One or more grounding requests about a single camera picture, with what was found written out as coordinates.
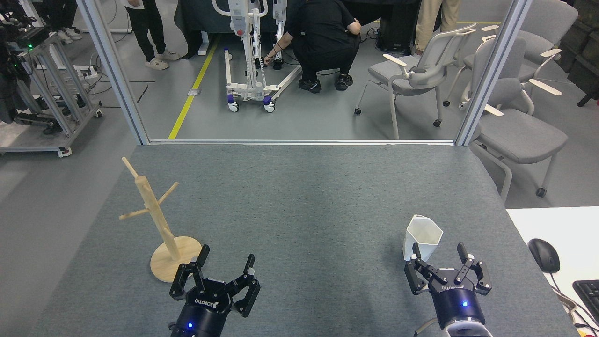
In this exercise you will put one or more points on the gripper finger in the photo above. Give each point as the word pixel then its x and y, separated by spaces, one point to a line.
pixel 248 292
pixel 412 276
pixel 180 281
pixel 482 276

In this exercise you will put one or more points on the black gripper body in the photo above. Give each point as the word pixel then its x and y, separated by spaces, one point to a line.
pixel 206 309
pixel 456 299

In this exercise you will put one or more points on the white hexagonal cup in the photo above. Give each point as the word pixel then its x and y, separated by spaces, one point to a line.
pixel 421 238

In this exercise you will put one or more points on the wooden cup rack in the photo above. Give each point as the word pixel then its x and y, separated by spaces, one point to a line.
pixel 175 267

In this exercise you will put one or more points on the black storage crates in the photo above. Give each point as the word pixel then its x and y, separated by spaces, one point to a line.
pixel 582 47

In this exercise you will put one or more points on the person's hand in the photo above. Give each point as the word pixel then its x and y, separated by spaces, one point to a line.
pixel 267 59

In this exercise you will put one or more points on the black computer mouse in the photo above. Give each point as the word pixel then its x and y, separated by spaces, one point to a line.
pixel 544 255

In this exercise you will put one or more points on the black keyboard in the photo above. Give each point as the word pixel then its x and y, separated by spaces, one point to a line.
pixel 588 297

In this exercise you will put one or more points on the grey padded chair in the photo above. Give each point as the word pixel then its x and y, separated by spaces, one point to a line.
pixel 547 23
pixel 519 135

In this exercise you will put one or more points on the silver floor plate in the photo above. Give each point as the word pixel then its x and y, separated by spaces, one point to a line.
pixel 194 92

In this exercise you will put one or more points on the silver metal cart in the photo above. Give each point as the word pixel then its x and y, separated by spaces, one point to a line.
pixel 65 93

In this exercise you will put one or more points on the white power strip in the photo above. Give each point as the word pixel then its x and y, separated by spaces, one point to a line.
pixel 86 71

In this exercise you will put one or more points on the white stand on wheels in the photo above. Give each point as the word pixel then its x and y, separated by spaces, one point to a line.
pixel 247 47

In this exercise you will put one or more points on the black box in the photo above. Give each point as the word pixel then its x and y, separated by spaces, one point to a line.
pixel 398 32

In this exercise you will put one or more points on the person in black trousers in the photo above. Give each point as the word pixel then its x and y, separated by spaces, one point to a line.
pixel 149 28

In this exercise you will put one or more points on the person in beige trousers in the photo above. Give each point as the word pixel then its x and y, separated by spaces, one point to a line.
pixel 433 18

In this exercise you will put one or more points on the person with white shoes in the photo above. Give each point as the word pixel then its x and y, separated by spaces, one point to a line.
pixel 70 33

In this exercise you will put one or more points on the black machine with green light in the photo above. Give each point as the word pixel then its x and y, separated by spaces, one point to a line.
pixel 9 70

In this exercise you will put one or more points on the silver aluminium post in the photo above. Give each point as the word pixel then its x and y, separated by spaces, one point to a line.
pixel 491 75
pixel 112 70

